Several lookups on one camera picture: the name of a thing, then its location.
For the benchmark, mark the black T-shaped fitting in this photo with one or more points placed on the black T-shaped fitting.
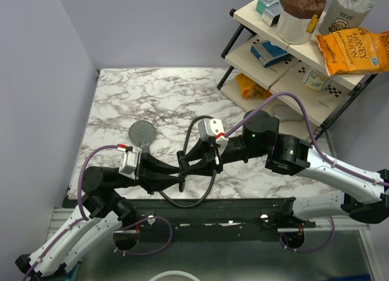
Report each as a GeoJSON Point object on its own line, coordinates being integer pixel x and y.
{"type": "Point", "coordinates": [181, 185]}

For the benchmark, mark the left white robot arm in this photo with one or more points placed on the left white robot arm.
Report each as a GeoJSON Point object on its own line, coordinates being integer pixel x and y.
{"type": "Point", "coordinates": [100, 211]}

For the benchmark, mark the yellow clip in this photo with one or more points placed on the yellow clip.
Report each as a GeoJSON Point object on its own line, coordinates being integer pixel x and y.
{"type": "Point", "coordinates": [312, 24]}

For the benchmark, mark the cream three-tier shelf rack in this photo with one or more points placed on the cream three-tier shelf rack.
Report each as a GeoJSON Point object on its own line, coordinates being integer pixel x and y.
{"type": "Point", "coordinates": [323, 108]}

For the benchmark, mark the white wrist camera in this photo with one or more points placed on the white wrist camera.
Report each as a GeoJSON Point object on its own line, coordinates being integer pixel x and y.
{"type": "Point", "coordinates": [129, 161]}
{"type": "Point", "coordinates": [212, 128]}

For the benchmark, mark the white cup brown lid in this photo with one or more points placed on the white cup brown lid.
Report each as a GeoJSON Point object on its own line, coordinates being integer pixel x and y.
{"type": "Point", "coordinates": [294, 18]}

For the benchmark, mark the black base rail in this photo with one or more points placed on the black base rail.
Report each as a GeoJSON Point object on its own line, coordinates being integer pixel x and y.
{"type": "Point", "coordinates": [212, 220]}

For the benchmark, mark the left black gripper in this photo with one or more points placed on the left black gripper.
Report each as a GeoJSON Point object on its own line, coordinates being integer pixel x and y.
{"type": "Point", "coordinates": [152, 173]}

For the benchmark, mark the orange honey dijon bag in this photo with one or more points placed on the orange honey dijon bag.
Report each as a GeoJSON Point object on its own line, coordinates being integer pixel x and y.
{"type": "Point", "coordinates": [354, 51]}

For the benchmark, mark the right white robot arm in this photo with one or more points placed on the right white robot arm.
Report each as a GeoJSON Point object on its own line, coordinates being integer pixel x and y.
{"type": "Point", "coordinates": [359, 194]}

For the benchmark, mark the silver small box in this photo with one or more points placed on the silver small box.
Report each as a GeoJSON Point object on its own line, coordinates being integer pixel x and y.
{"type": "Point", "coordinates": [271, 15]}

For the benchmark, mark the blue box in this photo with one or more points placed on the blue box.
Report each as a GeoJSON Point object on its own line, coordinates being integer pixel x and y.
{"type": "Point", "coordinates": [268, 54]}

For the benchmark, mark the teal small box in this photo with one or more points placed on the teal small box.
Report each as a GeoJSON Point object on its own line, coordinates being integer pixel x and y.
{"type": "Point", "coordinates": [262, 5]}

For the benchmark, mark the white round rim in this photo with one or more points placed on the white round rim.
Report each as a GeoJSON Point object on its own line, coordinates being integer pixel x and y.
{"type": "Point", "coordinates": [174, 273]}

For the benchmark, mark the grey shower head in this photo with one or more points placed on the grey shower head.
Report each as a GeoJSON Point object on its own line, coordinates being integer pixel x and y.
{"type": "Point", "coordinates": [142, 133]}

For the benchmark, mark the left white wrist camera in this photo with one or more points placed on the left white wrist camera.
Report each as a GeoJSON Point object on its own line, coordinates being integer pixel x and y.
{"type": "Point", "coordinates": [129, 161]}

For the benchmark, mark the orange snack bag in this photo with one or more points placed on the orange snack bag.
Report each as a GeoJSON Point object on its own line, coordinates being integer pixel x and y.
{"type": "Point", "coordinates": [249, 89]}

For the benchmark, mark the grey cylindrical canister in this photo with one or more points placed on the grey cylindrical canister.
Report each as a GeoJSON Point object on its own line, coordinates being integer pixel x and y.
{"type": "Point", "coordinates": [345, 14]}

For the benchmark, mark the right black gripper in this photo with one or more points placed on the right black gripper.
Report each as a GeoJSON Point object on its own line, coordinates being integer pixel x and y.
{"type": "Point", "coordinates": [205, 167]}

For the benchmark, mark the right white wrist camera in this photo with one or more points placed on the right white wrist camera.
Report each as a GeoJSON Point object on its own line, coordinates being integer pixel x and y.
{"type": "Point", "coordinates": [212, 128]}

